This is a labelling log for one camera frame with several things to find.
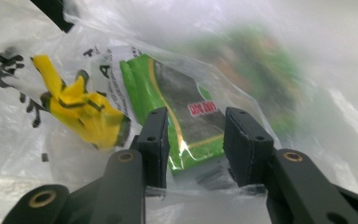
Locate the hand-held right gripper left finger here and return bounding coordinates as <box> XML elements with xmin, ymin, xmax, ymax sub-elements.
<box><xmin>130</xmin><ymin>106</ymin><xmax>171</xmax><ymax>189</ymax></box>

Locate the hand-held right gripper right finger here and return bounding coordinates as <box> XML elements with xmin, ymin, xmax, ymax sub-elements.
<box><xmin>223</xmin><ymin>106</ymin><xmax>275</xmax><ymax>188</ymax></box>

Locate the green snack packet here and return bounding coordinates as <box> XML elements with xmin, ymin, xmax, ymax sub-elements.
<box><xmin>119</xmin><ymin>53</ymin><xmax>228</xmax><ymax>173</ymax></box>

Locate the clear plastic bag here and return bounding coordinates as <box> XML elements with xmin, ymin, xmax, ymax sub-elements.
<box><xmin>0</xmin><ymin>0</ymin><xmax>358</xmax><ymax>224</ymax></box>

